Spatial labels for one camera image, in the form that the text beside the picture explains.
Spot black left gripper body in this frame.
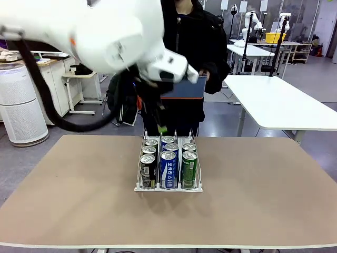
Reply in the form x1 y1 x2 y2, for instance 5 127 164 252
131 65 176 106

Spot blue bin orange trim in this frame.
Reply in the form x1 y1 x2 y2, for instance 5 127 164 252
159 75 207 100

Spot black sleeved left forearm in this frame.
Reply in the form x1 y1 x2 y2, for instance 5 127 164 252
202 62 231 95

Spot dark green striped jacket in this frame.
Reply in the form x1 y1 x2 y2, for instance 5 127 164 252
106 75 143 127

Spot black tripod pole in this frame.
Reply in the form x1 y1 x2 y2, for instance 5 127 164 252
269 15 288 77
243 12 254 66

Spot yellow plastic bin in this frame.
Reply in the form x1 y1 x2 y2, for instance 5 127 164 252
265 32 286 44

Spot person in black jacket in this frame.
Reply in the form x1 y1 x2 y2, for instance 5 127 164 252
141 0 231 137

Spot wood top side table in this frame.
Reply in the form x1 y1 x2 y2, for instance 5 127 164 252
62 69 102 116

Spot black hat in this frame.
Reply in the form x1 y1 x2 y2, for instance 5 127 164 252
70 64 93 76

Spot white background table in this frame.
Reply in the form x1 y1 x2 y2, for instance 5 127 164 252
227 43 276 76

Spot white cabinet wood top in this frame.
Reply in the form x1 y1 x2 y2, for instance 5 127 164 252
26 57 80 126

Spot large white table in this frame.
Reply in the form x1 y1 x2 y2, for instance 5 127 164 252
223 75 337 144

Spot white air purifier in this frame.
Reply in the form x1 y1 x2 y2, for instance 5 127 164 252
0 63 50 148

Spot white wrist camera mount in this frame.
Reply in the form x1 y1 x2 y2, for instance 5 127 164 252
184 63 200 85

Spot white wire can dispenser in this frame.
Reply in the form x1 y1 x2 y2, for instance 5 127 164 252
134 127 204 193

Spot black corrugated cable hose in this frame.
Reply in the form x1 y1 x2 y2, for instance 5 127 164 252
0 26 116 132

